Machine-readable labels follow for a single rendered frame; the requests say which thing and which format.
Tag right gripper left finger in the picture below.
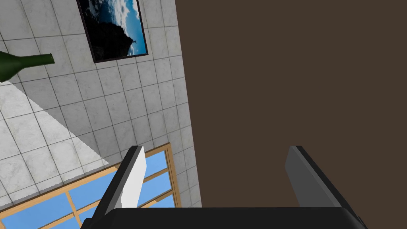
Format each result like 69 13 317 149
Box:
92 145 147 219

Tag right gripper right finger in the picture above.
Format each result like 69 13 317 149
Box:
284 146 357 217

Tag wooden framed window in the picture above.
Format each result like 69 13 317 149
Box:
0 143 182 229

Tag black framed landscape picture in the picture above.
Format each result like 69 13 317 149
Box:
76 0 149 64

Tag green glass bottle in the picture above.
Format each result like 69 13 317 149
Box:
0 51 56 83

